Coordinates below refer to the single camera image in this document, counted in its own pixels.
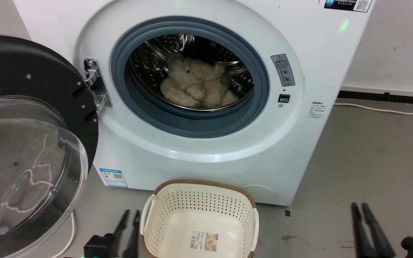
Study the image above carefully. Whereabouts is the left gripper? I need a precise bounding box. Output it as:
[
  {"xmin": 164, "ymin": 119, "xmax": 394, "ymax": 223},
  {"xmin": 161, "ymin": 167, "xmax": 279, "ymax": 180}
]
[{"xmin": 84, "ymin": 210, "xmax": 141, "ymax": 258}]

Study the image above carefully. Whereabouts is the blue energy label sticker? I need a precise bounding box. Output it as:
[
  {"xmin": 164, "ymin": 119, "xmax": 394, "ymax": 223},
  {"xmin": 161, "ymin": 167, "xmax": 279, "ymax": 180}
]
[{"xmin": 99, "ymin": 168, "xmax": 128, "ymax": 188}]

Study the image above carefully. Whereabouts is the cream plastic laundry basket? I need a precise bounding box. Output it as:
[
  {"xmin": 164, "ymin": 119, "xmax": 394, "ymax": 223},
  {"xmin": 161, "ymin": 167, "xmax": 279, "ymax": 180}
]
[{"xmin": 140, "ymin": 179, "xmax": 260, "ymax": 258}]

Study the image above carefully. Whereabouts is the white cable on floor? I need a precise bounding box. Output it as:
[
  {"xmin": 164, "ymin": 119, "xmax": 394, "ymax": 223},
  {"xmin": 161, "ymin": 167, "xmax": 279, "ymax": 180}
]
[{"xmin": 334, "ymin": 103, "xmax": 413, "ymax": 116}]

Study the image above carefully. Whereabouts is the steel washing machine drum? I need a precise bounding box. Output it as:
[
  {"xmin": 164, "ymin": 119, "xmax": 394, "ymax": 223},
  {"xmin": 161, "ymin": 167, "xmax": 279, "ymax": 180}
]
[{"xmin": 129, "ymin": 33, "xmax": 255, "ymax": 111}]

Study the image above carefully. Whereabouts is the grey rubber door gasket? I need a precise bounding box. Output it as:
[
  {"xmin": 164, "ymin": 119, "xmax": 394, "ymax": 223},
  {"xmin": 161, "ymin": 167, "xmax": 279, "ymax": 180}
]
[{"xmin": 110, "ymin": 16, "xmax": 270, "ymax": 139}]

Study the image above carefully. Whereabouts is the round white filter cover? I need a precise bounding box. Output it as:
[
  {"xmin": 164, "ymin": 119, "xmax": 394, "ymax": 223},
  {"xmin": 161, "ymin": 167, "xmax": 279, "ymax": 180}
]
[{"xmin": 241, "ymin": 185, "xmax": 277, "ymax": 202}]

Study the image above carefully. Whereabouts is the thin white power cord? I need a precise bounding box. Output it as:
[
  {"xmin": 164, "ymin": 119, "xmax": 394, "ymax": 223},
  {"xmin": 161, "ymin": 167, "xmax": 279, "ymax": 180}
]
[{"xmin": 51, "ymin": 211, "xmax": 76, "ymax": 258}]

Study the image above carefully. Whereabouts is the chrome door hinge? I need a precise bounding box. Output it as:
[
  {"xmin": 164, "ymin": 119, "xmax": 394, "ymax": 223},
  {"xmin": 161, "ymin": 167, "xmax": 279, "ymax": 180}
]
[{"xmin": 84, "ymin": 58, "xmax": 113, "ymax": 111}]

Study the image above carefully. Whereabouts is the white front-load washing machine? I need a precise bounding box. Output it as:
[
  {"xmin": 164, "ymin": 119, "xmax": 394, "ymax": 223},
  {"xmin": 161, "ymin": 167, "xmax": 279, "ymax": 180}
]
[{"xmin": 13, "ymin": 0, "xmax": 376, "ymax": 207}]

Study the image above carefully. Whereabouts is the small black text sticker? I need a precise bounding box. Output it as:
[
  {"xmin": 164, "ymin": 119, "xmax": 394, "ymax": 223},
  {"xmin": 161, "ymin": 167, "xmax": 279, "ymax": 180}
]
[{"xmin": 307, "ymin": 101, "xmax": 327, "ymax": 120}]

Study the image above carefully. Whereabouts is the cream plush teddy bear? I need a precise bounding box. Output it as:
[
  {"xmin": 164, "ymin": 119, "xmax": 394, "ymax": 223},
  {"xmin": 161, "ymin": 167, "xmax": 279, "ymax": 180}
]
[{"xmin": 160, "ymin": 52, "xmax": 240, "ymax": 109}]

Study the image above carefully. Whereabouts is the black washing machine door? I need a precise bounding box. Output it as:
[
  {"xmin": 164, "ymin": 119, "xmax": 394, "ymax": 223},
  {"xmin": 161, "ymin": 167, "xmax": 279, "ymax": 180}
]
[{"xmin": 0, "ymin": 34, "xmax": 99, "ymax": 258}]

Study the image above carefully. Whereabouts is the black QR code sticker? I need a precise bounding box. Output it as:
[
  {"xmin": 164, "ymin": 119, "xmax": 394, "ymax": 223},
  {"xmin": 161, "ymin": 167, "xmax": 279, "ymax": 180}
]
[{"xmin": 324, "ymin": 0, "xmax": 372, "ymax": 13}]

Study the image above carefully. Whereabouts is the paper product label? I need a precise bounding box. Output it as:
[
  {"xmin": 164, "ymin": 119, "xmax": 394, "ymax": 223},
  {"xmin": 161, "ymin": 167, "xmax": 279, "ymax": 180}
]
[{"xmin": 190, "ymin": 230, "xmax": 219, "ymax": 252}]

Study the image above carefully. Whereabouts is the black baseboard strip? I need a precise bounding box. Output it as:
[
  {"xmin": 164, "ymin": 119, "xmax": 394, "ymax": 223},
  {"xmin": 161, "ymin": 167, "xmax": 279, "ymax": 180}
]
[{"xmin": 337, "ymin": 90, "xmax": 413, "ymax": 106}]

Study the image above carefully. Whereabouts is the grey warning label sticker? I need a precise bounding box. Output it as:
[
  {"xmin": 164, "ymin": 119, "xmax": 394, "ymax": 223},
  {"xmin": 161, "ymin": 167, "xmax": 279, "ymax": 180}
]
[{"xmin": 271, "ymin": 54, "xmax": 296, "ymax": 87}]

